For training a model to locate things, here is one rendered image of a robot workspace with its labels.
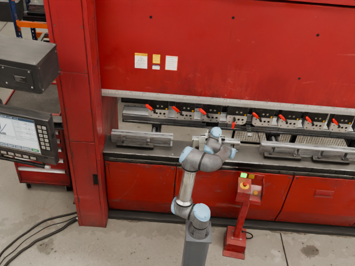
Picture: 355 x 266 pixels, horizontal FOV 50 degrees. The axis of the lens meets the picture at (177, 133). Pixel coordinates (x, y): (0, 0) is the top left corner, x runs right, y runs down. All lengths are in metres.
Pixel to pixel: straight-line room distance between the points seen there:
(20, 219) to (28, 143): 1.53
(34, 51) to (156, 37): 0.80
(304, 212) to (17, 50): 2.69
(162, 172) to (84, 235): 0.98
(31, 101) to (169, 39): 1.49
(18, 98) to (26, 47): 1.37
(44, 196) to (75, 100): 1.56
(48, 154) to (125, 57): 0.83
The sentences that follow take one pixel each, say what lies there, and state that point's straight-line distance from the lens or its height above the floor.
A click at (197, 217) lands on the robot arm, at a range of 2.55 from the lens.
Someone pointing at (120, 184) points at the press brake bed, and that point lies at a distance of 3.36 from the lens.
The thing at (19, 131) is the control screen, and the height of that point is 1.47.
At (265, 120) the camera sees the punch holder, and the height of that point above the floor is 1.24.
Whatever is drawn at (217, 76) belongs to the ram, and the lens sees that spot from 2.74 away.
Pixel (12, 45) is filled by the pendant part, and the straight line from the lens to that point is 2.33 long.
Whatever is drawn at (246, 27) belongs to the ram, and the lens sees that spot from 2.58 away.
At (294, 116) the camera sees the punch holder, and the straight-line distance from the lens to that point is 3.02.
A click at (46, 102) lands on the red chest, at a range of 3.52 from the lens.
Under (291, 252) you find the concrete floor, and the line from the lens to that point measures 3.78.
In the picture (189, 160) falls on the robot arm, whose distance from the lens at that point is 2.32.
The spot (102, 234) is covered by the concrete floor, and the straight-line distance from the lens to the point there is 3.67.
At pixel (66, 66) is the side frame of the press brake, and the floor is 1.70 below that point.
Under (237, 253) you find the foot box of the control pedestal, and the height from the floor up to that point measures 0.01.
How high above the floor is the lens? 2.99
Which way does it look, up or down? 40 degrees down
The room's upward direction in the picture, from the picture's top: 5 degrees clockwise
